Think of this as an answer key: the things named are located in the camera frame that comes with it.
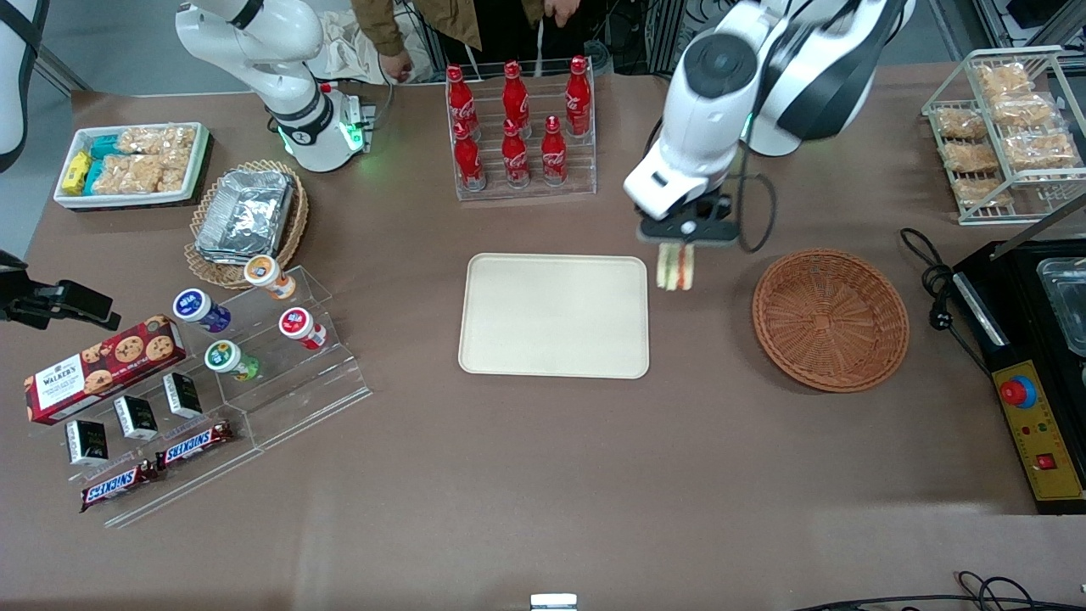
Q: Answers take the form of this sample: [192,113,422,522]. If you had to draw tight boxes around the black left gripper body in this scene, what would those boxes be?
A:
[637,193,741,248]

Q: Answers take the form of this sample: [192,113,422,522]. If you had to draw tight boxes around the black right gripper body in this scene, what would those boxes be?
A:
[0,251,121,333]

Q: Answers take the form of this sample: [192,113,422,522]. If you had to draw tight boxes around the triangular sandwich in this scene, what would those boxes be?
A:
[662,244,693,293]

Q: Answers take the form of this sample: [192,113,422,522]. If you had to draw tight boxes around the cream plastic tray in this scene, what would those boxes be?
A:
[458,253,651,379]

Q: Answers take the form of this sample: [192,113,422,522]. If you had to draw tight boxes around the brown wicker basket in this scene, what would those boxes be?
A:
[752,248,910,393]

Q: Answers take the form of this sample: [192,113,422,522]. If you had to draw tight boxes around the white rectangular snack tray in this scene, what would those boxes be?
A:
[53,122,211,210]

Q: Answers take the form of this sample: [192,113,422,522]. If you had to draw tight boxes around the light wicker basket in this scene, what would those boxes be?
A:
[184,160,310,290]

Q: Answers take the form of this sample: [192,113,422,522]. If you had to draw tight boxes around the red Walkers cookie box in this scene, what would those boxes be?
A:
[24,316,188,425]

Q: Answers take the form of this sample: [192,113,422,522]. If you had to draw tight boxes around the blue lid yogurt cup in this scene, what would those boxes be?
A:
[172,289,232,334]

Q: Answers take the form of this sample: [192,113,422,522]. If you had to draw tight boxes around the yellow snack packet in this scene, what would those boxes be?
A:
[60,151,92,195]

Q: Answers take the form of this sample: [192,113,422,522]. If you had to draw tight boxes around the small black box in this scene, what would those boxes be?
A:
[114,395,160,441]
[66,419,109,466]
[163,372,204,420]

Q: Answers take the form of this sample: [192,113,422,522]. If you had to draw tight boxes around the clear rice cracker packet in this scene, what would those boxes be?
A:
[117,126,198,160]
[92,154,165,195]
[158,151,194,193]

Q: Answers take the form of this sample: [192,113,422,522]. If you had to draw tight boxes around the clear acrylic bottle stand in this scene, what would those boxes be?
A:
[445,59,597,203]

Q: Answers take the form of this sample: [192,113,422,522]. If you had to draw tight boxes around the red cola bottle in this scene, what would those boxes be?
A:
[565,55,592,137]
[502,59,531,128]
[453,121,487,192]
[540,116,568,186]
[501,119,532,188]
[447,64,477,137]

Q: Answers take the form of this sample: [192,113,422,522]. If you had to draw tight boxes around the green lid yogurt cup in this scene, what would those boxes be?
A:
[204,339,261,381]

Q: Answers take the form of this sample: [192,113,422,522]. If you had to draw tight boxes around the Snickers chocolate bar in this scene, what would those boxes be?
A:
[155,422,234,470]
[81,459,160,513]

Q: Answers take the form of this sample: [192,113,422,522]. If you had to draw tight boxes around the stack of foil containers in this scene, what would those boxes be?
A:
[194,170,295,265]

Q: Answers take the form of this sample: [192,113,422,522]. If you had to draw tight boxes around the orange lid yogurt cup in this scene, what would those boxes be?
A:
[244,255,298,301]

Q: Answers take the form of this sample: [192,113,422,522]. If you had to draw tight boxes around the clear acrylic stepped stand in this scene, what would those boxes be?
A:
[174,265,374,452]
[30,356,266,529]

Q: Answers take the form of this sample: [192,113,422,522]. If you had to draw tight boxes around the red lid yogurt cup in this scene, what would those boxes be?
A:
[279,307,327,350]

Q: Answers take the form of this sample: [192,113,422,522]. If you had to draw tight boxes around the bagged fried snack packet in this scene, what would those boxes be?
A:
[993,93,1058,129]
[1005,130,1080,171]
[936,106,990,142]
[976,64,1033,99]
[954,176,1016,210]
[945,141,1000,176]

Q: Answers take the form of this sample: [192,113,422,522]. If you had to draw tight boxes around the person in brown jacket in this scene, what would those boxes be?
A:
[350,0,599,84]

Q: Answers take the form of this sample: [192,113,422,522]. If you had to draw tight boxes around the black machine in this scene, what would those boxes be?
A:
[952,195,1086,516]

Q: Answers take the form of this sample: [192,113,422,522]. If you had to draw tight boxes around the red emergency stop button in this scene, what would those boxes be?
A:
[999,375,1038,410]

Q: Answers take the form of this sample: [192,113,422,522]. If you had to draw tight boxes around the clear plastic container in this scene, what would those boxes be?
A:
[1037,259,1086,357]

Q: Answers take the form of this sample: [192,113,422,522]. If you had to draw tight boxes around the beige paper bag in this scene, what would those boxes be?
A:
[310,8,410,86]

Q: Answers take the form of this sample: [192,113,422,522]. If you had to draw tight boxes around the yellow control panel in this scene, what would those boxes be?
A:
[992,361,1086,502]

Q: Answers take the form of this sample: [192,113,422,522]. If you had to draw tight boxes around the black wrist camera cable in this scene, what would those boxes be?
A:
[733,149,778,255]

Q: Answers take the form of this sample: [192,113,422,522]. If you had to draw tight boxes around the aluminium frame rack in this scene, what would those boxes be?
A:
[407,0,722,77]

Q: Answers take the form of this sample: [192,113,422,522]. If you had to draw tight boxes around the black power cable with plug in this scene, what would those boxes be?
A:
[899,227,994,374]

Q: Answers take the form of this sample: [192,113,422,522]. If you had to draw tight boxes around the white wire rack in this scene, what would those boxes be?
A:
[921,47,1086,227]

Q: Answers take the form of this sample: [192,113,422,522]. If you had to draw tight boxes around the black floor cables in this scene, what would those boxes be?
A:
[789,570,1086,611]

